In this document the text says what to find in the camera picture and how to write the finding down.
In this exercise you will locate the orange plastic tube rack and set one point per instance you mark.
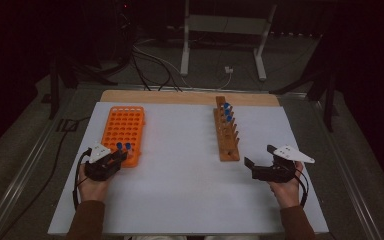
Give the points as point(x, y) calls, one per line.
point(126, 128)

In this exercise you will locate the white metal stand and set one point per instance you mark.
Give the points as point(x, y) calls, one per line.
point(226, 25)

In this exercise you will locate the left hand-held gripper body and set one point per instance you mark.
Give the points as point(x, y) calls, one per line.
point(101, 168)

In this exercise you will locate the aluminium frame rail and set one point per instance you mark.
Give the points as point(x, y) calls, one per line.
point(20, 181)
point(350, 180)

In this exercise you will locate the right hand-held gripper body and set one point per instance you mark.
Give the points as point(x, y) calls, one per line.
point(273, 173)

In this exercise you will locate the white plug adapter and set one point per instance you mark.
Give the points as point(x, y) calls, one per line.
point(228, 70)

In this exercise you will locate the person's right hand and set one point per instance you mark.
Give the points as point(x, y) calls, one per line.
point(288, 193)

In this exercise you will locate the wooden tube rack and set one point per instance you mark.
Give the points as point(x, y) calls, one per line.
point(228, 153)

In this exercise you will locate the person's left hand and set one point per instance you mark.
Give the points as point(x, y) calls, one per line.
point(93, 190)

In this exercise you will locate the black stand legs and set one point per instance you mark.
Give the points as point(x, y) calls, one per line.
point(54, 90)
point(329, 106)

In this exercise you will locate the black floor bracket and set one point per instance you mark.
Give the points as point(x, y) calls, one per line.
point(67, 125)

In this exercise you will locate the white table board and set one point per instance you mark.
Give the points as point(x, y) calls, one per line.
point(180, 180)

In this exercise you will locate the black power strip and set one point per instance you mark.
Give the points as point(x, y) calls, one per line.
point(296, 34)

